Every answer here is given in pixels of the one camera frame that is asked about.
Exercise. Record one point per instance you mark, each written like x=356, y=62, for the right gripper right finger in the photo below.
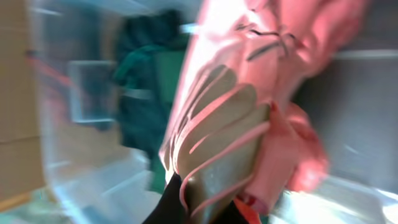
x=230, y=215

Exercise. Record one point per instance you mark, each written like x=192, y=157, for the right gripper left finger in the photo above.
x=169, y=209

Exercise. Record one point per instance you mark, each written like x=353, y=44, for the pink printed t-shirt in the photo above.
x=234, y=132

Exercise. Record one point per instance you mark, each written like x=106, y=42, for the dark green garment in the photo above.
x=147, y=75

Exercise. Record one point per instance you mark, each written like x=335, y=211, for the black taped garment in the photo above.
x=161, y=29

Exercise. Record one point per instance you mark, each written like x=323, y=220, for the clear plastic storage bin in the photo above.
x=353, y=105

